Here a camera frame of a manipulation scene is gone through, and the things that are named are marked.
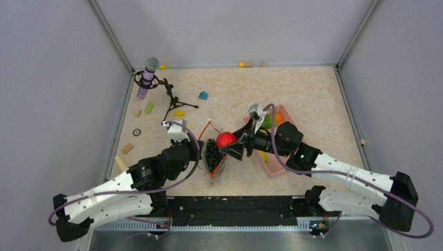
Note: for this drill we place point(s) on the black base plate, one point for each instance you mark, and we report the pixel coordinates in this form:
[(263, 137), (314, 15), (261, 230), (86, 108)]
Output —
[(233, 211)]

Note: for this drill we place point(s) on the toy banana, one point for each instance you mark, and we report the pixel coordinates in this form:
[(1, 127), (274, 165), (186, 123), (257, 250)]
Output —
[(262, 153)]

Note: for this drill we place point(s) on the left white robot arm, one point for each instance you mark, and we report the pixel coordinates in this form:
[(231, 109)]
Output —
[(138, 191)]

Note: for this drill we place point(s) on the pink plastic basket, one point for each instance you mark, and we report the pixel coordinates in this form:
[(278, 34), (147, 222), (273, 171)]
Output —
[(273, 167)]

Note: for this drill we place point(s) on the toy red tomato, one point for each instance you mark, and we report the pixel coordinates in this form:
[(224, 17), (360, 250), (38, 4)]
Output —
[(225, 138)]

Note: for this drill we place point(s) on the small tan wooden cube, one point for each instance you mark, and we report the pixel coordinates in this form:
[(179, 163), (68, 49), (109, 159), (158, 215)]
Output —
[(137, 112)]

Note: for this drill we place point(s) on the cream wooden cylinder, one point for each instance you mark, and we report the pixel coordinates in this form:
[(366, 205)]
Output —
[(120, 163)]

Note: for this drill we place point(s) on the yellow tan cylinder at wall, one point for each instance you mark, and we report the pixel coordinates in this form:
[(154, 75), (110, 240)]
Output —
[(245, 64)]

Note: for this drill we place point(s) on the toy black grapes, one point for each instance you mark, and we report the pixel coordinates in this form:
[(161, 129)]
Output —
[(213, 155)]

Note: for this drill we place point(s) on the blue block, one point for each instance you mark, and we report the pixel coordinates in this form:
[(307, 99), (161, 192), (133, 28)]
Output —
[(203, 95)]

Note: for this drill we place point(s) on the toy mango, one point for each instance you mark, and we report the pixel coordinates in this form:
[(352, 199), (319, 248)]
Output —
[(267, 122)]

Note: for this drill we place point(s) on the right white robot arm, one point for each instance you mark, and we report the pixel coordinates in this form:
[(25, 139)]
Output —
[(366, 192)]

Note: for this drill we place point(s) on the green block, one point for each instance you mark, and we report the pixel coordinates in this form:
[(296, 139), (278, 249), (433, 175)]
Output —
[(149, 107)]

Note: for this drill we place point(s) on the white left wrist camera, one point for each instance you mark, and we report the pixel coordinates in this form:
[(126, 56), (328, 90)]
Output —
[(176, 132)]

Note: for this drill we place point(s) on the tan wooden block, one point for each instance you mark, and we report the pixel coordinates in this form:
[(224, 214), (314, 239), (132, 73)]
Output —
[(127, 148)]

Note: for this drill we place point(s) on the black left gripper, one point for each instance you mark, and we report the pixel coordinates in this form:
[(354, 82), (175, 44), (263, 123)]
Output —
[(194, 147)]

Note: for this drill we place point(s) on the clear orange zip bag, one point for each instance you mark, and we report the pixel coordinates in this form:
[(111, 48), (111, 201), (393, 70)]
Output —
[(211, 131)]

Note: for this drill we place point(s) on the purple microphone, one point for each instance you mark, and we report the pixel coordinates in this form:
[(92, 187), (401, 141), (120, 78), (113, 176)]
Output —
[(146, 77)]

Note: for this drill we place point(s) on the black microphone tripod stand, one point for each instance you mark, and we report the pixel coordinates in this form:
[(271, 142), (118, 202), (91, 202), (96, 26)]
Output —
[(154, 82)]

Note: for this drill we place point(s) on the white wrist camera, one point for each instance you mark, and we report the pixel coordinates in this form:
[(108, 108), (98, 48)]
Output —
[(176, 132), (258, 114)]

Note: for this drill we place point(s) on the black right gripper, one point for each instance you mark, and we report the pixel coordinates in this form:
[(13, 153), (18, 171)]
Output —
[(237, 150)]

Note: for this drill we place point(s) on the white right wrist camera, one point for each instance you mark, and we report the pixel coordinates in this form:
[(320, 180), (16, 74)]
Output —
[(258, 114)]

